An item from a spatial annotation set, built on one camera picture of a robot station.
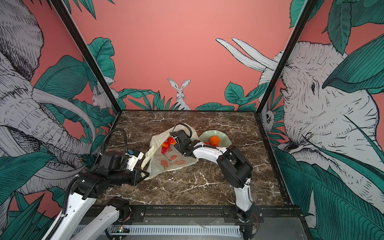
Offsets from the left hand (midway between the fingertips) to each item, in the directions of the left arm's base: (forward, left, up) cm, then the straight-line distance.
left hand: (149, 173), depth 69 cm
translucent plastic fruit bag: (+8, -1, -5) cm, 10 cm away
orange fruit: (+26, -36, -14) cm, 46 cm away
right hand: (+26, -14, -10) cm, 31 cm away
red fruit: (+21, -2, -15) cm, 26 cm away
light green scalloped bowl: (+26, -43, -14) cm, 52 cm away
